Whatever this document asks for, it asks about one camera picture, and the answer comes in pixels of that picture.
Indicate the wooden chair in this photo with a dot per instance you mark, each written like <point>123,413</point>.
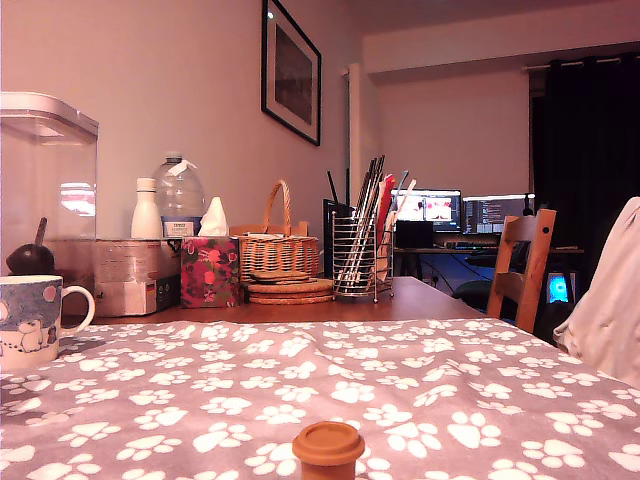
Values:
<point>522,285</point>

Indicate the orange-brown coffee capsule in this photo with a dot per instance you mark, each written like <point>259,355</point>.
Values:
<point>327,446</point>

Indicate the computer tower with blue light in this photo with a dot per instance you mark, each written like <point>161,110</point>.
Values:
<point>560,289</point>

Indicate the dark coffee scoop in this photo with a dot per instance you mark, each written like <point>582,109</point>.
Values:
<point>30,260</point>

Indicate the dark curtain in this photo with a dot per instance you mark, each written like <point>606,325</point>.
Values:
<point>585,160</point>

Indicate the white insulated bottle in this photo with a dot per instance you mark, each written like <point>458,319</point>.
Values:
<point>146,215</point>

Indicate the white draped garment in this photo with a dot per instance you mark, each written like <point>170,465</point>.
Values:
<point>607,305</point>

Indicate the white paper tissue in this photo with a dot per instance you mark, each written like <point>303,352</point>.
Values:
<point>214,220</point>

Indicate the dark office chair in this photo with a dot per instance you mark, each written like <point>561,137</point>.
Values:
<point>475,292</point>

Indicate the dark wooden desk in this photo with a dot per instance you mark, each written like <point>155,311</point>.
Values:
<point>450,251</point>

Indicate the floral tissue box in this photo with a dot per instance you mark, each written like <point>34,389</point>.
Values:
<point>210,272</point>

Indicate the curtain rod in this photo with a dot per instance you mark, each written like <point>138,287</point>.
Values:
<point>537,66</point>

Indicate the large clear water bottle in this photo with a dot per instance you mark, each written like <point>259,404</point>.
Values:
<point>181,197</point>

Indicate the white cardboard package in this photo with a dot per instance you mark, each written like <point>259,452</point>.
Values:
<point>132,280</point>

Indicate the cartoon print ceramic mug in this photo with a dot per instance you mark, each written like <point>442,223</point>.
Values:
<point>27,320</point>

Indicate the small black box device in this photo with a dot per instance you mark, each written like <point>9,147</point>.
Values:
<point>414,235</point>

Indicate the round cork trivet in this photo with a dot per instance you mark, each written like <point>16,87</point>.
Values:
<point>295,288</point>
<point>295,299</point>

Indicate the grey kitchen utensil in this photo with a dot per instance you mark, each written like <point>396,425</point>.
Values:
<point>403,180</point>

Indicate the red kitchen utensil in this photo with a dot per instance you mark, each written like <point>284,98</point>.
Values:
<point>385,200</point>

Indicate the grey paw-print cloth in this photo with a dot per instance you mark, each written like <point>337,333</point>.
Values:
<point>320,380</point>

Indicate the stack of cork coasters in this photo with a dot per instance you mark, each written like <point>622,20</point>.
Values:
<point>277,276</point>

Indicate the clear container with white lid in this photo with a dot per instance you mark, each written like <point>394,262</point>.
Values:
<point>47,165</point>

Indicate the black framed picture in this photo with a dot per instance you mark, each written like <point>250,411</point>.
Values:
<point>292,75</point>

